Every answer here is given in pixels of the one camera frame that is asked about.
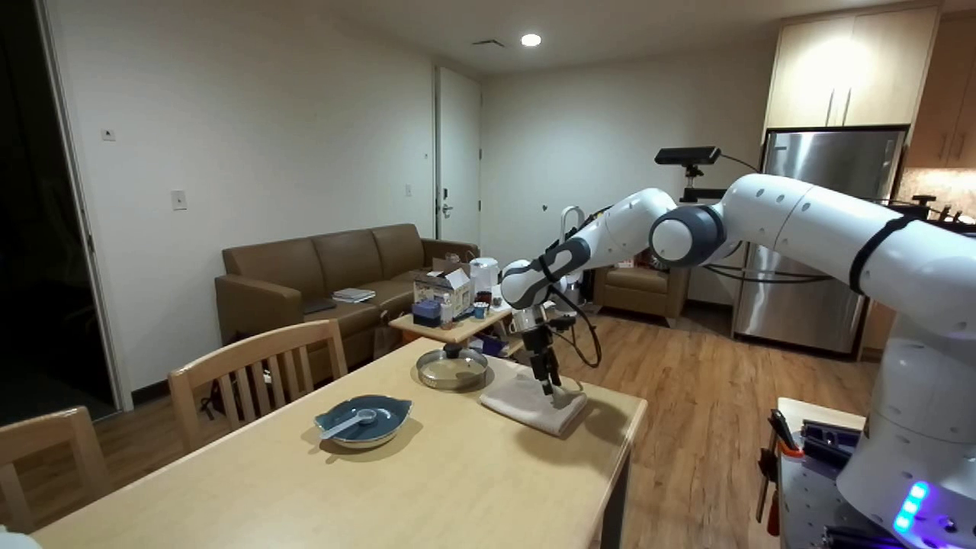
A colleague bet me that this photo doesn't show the black boom stand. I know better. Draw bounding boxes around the black boom stand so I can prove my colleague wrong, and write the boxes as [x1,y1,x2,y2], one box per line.
[679,166,716,205]

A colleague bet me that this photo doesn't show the light wooden wall cabinet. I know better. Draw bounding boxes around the light wooden wall cabinet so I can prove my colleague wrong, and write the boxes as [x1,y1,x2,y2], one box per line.
[765,5,941,133]

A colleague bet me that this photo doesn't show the white jug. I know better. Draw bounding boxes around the white jug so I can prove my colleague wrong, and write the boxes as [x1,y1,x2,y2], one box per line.
[467,257,503,298]

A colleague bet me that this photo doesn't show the red handled clamp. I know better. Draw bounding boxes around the red handled clamp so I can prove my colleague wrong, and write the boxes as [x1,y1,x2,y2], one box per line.
[753,443,787,540]

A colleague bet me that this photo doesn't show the dark wooden wall cabinet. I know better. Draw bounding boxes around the dark wooden wall cabinet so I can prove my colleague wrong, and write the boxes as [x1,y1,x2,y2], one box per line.
[902,10,976,170]

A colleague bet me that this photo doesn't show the wooden robot cart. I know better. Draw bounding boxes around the wooden robot cart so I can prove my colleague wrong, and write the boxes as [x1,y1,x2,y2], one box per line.
[756,394,909,549]

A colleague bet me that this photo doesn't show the wooden coffee table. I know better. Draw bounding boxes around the wooden coffee table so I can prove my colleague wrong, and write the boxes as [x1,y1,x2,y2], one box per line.
[388,303,532,362]

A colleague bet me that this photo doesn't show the white spoon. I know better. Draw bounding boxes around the white spoon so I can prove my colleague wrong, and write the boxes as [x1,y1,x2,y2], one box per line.
[316,405,384,443]

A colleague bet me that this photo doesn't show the clear storage box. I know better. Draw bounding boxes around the clear storage box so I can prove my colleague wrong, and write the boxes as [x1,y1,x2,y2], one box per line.
[410,264,478,330]

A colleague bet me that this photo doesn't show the wooden slat-back dining chair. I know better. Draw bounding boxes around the wooden slat-back dining chair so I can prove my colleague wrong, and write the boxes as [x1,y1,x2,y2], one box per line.
[0,403,112,519]
[167,316,351,446]

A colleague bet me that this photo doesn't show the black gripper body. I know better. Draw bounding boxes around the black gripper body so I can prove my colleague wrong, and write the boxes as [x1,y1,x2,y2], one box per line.
[517,316,569,374]

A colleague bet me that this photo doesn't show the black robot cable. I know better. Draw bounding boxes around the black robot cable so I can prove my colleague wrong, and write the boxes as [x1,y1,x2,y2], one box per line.
[532,200,848,374]

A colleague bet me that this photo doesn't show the grey item on sofa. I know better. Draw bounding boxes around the grey item on sofa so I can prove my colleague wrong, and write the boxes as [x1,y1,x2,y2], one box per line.
[331,287,381,312]

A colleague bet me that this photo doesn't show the white door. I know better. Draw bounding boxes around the white door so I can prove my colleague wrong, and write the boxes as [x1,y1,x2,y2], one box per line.
[435,64,485,249]

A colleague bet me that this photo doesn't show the brown armchair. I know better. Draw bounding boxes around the brown armchair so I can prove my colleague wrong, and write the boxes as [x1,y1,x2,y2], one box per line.
[592,247,694,327]

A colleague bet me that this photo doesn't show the brown sofa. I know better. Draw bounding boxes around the brown sofa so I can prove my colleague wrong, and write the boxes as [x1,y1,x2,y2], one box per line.
[213,223,481,371]

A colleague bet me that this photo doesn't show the black stereo camera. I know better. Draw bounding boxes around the black stereo camera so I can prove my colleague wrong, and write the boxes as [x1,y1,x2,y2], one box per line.
[653,144,726,170]

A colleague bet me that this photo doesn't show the glass pot lid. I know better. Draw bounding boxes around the glass pot lid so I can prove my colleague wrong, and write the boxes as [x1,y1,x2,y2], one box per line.
[415,342,491,394]

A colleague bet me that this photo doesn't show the blue ceramic bowl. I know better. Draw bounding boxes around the blue ceramic bowl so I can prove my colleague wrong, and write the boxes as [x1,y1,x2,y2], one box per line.
[312,394,415,453]

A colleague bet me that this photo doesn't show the white ribbed towel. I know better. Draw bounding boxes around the white ribbed towel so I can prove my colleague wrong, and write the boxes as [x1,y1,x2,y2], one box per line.
[477,357,594,443]

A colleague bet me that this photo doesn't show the stainless steel fridge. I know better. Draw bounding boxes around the stainless steel fridge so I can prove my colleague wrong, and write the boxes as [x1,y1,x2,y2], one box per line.
[729,126,913,359]

